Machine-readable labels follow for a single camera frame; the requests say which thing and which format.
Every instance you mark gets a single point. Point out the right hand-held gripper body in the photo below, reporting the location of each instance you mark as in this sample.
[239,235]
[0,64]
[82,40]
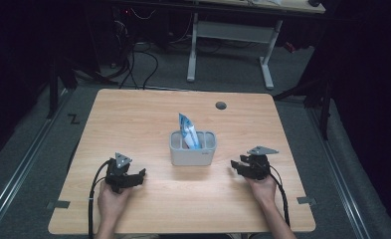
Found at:
[259,167]

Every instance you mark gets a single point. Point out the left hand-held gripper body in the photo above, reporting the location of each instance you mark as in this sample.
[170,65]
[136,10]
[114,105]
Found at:
[117,174]

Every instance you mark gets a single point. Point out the person's left hand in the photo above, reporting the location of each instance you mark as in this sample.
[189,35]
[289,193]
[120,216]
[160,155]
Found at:
[111,204]

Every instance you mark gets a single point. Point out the person's right hand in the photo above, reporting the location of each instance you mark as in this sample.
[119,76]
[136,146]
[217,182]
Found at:
[264,191]

